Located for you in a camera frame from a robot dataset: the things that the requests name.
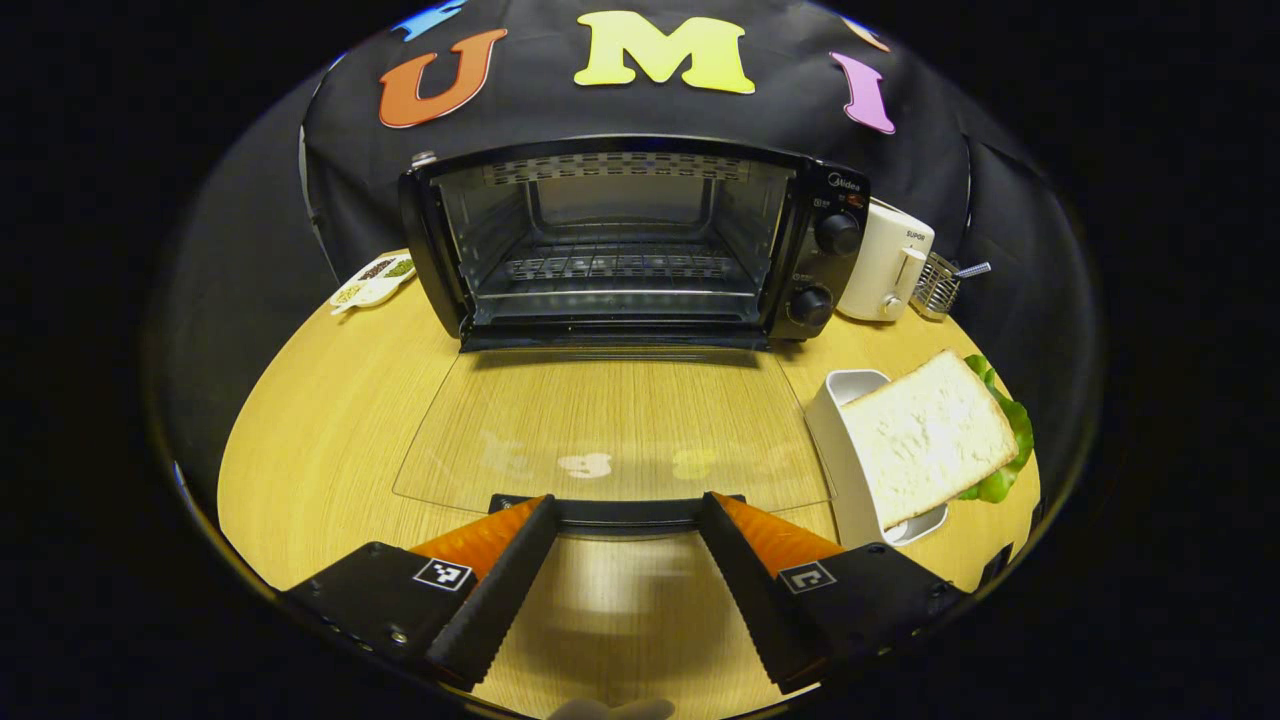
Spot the white divided snack tray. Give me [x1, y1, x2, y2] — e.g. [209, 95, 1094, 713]
[329, 252, 417, 317]

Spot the black backdrop cloth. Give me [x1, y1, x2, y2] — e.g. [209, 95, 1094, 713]
[160, 0, 1101, 501]

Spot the sandwich with lettuce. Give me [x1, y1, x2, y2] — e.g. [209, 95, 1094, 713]
[840, 348, 1037, 532]

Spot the white rectangular dish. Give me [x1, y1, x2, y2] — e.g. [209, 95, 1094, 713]
[804, 369, 950, 550]

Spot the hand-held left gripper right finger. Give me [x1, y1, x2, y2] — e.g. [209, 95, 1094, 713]
[698, 492, 967, 694]

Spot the white toaster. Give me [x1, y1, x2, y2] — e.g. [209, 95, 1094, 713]
[835, 197, 937, 324]

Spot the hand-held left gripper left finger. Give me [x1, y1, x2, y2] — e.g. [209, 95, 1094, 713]
[283, 494, 559, 691]

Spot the wire mesh basket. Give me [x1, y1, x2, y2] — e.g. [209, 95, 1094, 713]
[911, 250, 963, 322]

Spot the black electric oven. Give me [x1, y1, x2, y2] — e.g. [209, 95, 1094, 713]
[393, 135, 872, 532]

